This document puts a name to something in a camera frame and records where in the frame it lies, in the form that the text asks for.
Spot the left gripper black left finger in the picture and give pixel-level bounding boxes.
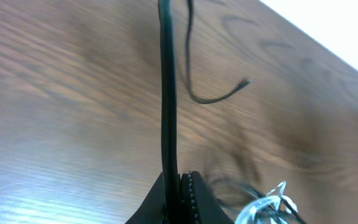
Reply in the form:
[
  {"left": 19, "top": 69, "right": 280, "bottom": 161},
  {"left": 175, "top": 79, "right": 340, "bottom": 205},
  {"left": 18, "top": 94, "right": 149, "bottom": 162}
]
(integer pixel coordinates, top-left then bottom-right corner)
[{"left": 126, "top": 173, "right": 165, "bottom": 224}]

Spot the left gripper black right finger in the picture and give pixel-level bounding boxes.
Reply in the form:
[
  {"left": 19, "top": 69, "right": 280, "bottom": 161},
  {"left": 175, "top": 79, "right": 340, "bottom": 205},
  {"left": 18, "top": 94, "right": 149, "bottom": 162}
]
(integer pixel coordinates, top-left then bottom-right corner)
[{"left": 180, "top": 171, "right": 234, "bottom": 224}]

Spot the black cable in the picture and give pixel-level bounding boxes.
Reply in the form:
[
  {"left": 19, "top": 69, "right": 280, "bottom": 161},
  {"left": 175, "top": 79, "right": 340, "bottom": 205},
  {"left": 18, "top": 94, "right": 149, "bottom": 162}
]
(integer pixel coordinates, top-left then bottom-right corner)
[{"left": 157, "top": 0, "right": 307, "bottom": 224}]

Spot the white cable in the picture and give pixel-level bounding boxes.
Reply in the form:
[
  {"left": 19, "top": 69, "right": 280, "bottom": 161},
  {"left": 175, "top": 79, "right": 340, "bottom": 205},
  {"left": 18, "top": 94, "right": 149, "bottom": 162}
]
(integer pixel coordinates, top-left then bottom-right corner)
[{"left": 234, "top": 180, "right": 298, "bottom": 224}]

